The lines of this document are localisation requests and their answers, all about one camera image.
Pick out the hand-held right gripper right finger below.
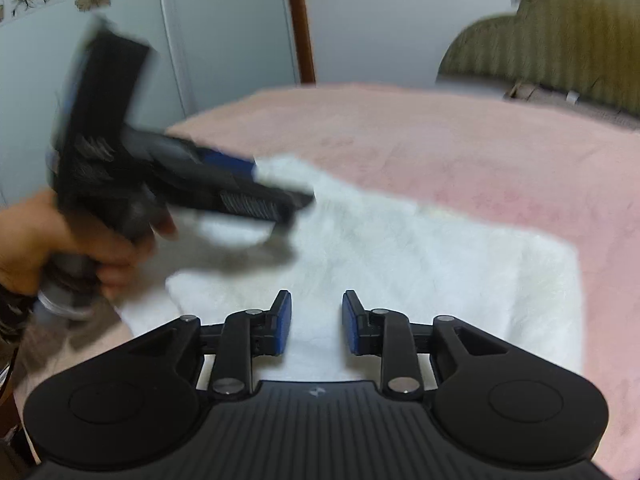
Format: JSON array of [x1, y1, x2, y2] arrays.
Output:
[[342, 290, 507, 397]]

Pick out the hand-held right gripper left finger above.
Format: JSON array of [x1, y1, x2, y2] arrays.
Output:
[[131, 290, 292, 397]]

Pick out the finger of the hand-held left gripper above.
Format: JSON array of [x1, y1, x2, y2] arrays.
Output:
[[220, 180, 317, 227], [192, 145, 258, 183]]

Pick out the white fleece pants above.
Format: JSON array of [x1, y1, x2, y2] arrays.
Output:
[[117, 155, 586, 386]]

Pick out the person's left hand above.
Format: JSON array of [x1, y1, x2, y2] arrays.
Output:
[[0, 191, 179, 302]]

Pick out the pink bed blanket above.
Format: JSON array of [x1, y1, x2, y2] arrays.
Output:
[[12, 82, 640, 480]]

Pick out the olive padded headboard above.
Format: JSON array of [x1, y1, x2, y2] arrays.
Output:
[[435, 0, 640, 117]]

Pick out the brown wooden door frame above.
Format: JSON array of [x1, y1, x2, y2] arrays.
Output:
[[282, 0, 317, 85]]

